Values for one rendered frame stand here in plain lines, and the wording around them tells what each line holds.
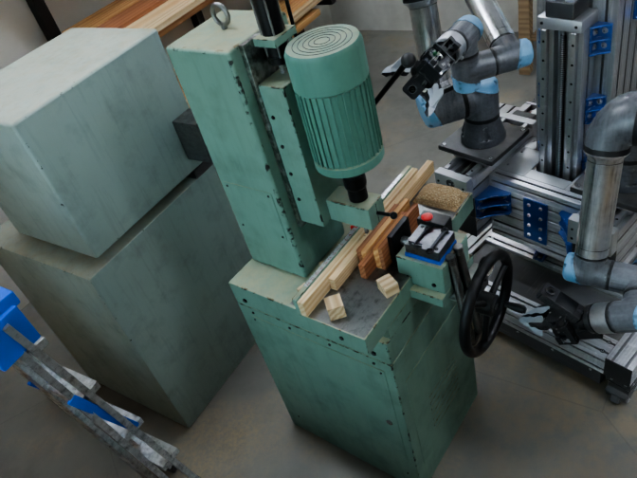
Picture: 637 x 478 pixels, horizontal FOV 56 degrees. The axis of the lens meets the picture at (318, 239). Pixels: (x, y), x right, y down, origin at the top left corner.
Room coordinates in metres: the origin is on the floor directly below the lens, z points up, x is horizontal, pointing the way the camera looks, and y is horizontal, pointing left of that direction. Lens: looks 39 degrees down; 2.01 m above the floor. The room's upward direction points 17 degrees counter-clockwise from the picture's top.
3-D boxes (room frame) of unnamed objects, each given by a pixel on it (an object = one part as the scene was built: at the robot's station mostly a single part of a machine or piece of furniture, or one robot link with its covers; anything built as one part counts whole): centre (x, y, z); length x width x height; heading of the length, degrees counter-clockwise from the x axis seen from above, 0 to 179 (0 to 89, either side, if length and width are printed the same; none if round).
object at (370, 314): (1.19, -0.21, 0.87); 0.61 x 0.30 x 0.06; 133
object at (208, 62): (1.47, 0.07, 1.16); 0.22 x 0.22 x 0.72; 43
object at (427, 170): (1.32, -0.20, 0.92); 0.55 x 0.02 x 0.04; 133
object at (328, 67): (1.26, -0.13, 1.35); 0.18 x 0.18 x 0.31
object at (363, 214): (1.27, -0.12, 1.03); 0.14 x 0.07 x 0.09; 43
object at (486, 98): (1.73, -0.65, 0.98); 0.13 x 0.12 x 0.14; 89
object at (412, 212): (1.22, -0.21, 0.94); 0.20 x 0.01 x 0.08; 133
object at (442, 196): (1.37, -0.38, 0.92); 0.14 x 0.09 x 0.04; 43
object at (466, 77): (1.47, -0.53, 1.22); 0.11 x 0.08 x 0.11; 89
